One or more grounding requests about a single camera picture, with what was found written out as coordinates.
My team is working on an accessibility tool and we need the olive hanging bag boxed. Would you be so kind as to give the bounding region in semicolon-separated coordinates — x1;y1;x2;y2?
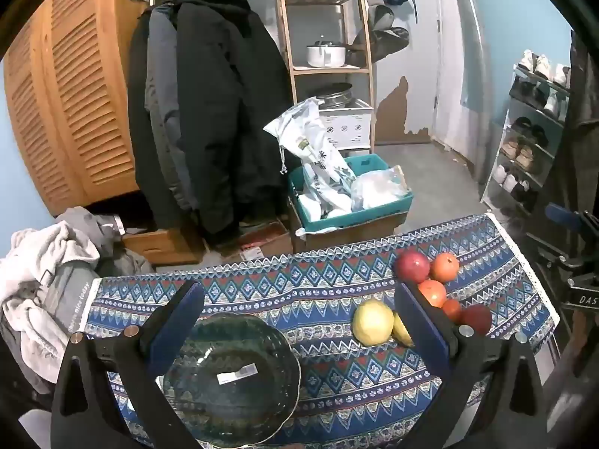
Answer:
353;4;410;64

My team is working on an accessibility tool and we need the yellow pear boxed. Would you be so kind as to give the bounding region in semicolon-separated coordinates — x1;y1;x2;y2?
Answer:
352;300;395;346

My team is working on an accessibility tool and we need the dark thin coat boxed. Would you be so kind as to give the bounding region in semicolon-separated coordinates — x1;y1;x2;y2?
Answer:
127;9;188;230

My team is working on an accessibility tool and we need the wooden drawer box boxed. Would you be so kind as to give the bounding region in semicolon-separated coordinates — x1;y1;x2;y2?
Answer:
121;228;207;266

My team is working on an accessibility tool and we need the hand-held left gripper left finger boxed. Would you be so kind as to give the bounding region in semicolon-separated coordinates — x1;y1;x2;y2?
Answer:
51;280;207;449

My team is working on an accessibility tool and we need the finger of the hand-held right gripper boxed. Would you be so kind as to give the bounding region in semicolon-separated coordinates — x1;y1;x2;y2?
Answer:
528;230;578;269
545;202;591;231

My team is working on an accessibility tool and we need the brown cardboard box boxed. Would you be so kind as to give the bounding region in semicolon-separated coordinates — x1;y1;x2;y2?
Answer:
289;196;408;253

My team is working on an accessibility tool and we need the dark green glass bowl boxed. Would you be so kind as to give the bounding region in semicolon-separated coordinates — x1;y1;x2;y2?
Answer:
161;313;301;447

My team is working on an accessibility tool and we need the grey jacket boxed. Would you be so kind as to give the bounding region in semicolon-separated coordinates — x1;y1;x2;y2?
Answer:
145;4;197;211

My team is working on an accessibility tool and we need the green pear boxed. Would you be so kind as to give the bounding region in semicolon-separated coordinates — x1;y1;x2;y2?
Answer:
392;313;415;348

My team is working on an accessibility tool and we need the black hooded coat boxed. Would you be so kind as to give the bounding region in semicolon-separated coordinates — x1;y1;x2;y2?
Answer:
175;0;293;246

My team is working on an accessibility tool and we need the white door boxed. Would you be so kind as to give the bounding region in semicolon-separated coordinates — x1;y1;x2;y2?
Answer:
431;0;487;183

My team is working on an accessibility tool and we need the flat red printed box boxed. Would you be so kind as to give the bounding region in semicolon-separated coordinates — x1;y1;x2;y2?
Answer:
220;220;295;263

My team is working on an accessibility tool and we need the grey printed sweatshirt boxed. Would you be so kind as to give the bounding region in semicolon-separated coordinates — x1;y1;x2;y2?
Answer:
42;207;155;337

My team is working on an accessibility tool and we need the white shoe rack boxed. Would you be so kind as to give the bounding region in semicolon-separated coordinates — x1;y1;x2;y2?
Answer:
482;63;574;218

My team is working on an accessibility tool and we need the teal plastic bin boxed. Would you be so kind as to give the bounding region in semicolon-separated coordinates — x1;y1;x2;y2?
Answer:
288;153;415;233

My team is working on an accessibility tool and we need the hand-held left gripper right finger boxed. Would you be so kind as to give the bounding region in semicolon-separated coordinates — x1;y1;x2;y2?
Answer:
394;282;546;449

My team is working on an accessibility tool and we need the white lattice basket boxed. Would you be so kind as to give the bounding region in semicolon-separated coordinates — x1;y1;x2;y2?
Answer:
319;99;374;150

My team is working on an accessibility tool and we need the blue patterned tablecloth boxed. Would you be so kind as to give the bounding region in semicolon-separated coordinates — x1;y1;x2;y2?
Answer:
77;213;560;449

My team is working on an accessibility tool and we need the group of shoes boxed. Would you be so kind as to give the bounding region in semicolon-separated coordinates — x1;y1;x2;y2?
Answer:
491;49;572;202

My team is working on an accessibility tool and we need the wooden shelf rack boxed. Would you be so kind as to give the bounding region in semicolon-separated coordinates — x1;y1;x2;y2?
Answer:
274;0;377;150

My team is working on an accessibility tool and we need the wooden louvered wardrobe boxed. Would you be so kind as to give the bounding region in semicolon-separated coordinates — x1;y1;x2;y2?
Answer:
4;0;155;204

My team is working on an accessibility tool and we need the clear plastic bag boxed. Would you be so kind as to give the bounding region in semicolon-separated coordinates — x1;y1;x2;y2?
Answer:
350;165;413;211

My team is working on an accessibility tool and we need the metal steamer pot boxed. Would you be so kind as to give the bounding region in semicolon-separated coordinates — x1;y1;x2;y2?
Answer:
314;83;354;106

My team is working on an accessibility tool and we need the red apple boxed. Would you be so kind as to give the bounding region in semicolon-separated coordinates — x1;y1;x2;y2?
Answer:
393;250;430;285
461;305;493;336

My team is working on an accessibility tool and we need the white printed bag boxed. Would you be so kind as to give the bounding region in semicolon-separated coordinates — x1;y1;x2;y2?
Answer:
263;97;356;211

